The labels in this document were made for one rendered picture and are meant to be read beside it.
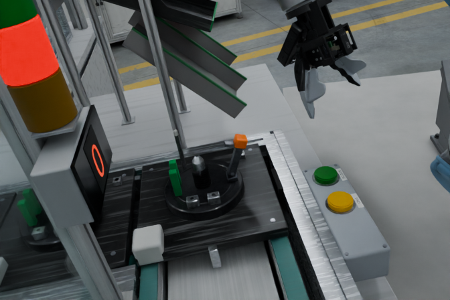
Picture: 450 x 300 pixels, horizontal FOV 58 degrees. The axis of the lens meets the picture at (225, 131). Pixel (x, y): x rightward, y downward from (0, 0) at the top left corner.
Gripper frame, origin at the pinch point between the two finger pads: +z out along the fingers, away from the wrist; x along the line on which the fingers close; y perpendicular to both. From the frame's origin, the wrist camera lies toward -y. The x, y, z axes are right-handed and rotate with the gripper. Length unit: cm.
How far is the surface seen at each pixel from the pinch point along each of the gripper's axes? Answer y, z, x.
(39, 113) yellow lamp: 18, -22, -51
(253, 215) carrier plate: 3.6, 6.4, -29.2
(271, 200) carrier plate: 3.4, 6.5, -24.8
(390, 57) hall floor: -152, 50, 222
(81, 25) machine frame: -163, -60, 12
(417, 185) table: 7.4, 21.6, 4.8
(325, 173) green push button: 5.7, 7.7, -14.0
